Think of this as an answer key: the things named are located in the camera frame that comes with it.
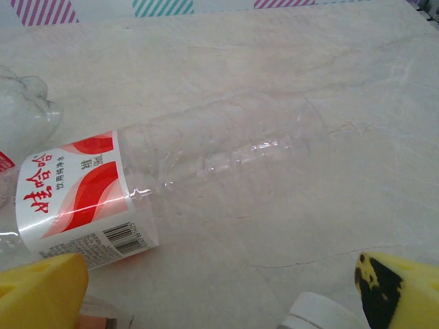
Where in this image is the brown label plastic bottle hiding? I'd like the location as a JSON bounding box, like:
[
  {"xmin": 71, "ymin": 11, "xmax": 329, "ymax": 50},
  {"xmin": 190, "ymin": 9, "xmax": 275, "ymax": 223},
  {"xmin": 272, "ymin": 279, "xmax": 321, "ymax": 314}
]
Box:
[{"xmin": 78, "ymin": 296, "xmax": 119, "ymax": 329}]

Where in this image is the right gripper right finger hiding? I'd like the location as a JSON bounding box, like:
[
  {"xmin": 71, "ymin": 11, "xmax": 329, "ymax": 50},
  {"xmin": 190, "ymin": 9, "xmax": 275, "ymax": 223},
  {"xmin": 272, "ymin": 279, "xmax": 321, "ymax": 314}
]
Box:
[{"xmin": 354, "ymin": 252, "xmax": 439, "ymax": 329}]

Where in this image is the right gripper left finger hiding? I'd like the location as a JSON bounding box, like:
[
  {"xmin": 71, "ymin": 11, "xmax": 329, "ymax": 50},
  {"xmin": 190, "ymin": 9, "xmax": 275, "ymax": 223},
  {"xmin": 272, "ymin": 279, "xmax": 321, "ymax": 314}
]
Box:
[{"xmin": 0, "ymin": 252, "xmax": 89, "ymax": 329}]

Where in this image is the clear bottle red white label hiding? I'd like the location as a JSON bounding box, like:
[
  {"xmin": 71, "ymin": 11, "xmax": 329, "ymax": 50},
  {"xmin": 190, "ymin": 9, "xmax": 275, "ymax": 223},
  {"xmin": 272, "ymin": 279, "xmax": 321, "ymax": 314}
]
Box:
[{"xmin": 0, "ymin": 90, "xmax": 331, "ymax": 272}]

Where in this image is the white bottle orange mark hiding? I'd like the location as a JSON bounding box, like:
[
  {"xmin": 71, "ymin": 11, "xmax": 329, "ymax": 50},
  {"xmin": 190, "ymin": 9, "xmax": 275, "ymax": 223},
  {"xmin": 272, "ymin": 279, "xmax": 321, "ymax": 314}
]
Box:
[{"xmin": 279, "ymin": 291, "xmax": 370, "ymax": 329}]

